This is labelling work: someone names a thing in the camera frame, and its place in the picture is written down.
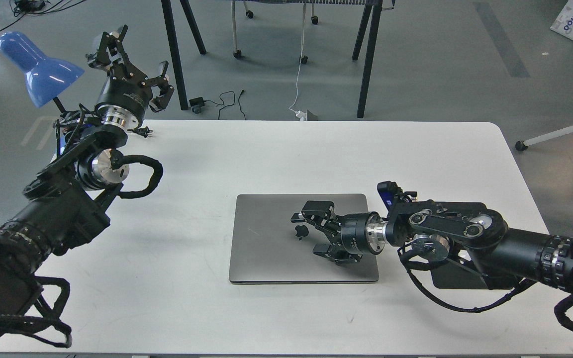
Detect white chair leg with caster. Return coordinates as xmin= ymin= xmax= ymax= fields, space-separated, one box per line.
xmin=515 ymin=115 xmax=573 ymax=152

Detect blue desk lamp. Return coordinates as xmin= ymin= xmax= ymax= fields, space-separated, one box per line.
xmin=0 ymin=31 xmax=85 ymax=108

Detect black mouse pad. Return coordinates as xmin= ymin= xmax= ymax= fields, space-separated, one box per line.
xmin=431 ymin=264 xmax=519 ymax=290

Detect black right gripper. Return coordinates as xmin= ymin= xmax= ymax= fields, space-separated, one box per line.
xmin=290 ymin=201 xmax=388 ymax=265

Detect black table frame background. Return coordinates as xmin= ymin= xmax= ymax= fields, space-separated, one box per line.
xmin=161 ymin=0 xmax=395 ymax=119

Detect grey laptop computer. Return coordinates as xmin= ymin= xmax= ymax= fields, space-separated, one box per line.
xmin=229 ymin=193 xmax=379 ymax=284

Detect black power adapter with cable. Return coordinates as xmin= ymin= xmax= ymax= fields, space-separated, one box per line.
xmin=189 ymin=89 xmax=247 ymax=120

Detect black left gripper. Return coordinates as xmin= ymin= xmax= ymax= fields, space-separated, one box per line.
xmin=86 ymin=25 xmax=175 ymax=127

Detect black cables on floor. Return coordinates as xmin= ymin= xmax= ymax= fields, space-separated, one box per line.
xmin=0 ymin=0 xmax=88 ymax=48

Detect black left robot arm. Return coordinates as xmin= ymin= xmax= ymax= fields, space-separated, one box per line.
xmin=0 ymin=25 xmax=175 ymax=348

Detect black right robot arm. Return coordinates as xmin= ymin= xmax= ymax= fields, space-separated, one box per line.
xmin=291 ymin=181 xmax=573 ymax=331

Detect white charging cable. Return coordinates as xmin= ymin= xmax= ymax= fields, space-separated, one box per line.
xmin=288 ymin=0 xmax=312 ymax=121

